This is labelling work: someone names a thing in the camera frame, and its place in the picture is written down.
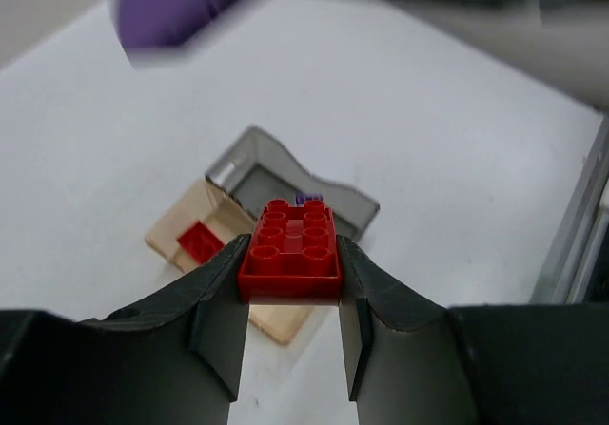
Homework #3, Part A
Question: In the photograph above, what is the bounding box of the aluminium frame rail right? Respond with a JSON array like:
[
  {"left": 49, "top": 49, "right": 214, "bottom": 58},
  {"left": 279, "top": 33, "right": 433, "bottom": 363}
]
[{"left": 530, "top": 117, "right": 608, "bottom": 304}]

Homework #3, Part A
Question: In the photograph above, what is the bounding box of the clear orange container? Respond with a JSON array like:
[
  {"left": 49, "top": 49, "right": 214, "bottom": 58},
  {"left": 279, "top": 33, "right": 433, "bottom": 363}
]
[{"left": 145, "top": 177, "right": 315, "bottom": 348}]

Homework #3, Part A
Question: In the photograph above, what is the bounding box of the small purple lego brick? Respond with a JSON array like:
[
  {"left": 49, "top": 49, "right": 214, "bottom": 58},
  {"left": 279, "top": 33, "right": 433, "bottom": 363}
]
[{"left": 295, "top": 192, "right": 324, "bottom": 206}]

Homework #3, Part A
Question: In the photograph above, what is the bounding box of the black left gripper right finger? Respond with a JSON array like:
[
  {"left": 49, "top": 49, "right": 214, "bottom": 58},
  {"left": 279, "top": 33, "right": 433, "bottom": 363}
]
[{"left": 337, "top": 237, "right": 608, "bottom": 424}]

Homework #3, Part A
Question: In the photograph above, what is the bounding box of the clear grey container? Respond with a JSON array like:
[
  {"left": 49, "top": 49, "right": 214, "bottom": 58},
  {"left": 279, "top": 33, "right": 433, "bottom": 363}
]
[{"left": 206, "top": 126, "right": 380, "bottom": 241}]

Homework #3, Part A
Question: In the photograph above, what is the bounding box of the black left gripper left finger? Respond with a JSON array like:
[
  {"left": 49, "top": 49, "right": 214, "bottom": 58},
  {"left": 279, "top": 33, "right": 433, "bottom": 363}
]
[{"left": 1, "top": 235, "right": 249, "bottom": 424}]

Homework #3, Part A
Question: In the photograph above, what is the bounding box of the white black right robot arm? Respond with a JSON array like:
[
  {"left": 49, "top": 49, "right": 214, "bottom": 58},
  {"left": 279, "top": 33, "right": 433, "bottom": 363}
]
[{"left": 390, "top": 0, "right": 608, "bottom": 108}]

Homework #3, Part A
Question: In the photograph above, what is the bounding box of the purple lego piece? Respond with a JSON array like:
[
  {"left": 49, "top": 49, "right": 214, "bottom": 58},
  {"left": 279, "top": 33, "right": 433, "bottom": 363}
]
[{"left": 108, "top": 0, "right": 261, "bottom": 72}]

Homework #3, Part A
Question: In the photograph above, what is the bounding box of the red lego brick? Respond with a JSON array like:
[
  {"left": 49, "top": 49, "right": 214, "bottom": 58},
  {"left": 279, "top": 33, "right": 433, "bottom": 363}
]
[
  {"left": 238, "top": 199, "right": 343, "bottom": 305},
  {"left": 177, "top": 222, "right": 225, "bottom": 265}
]

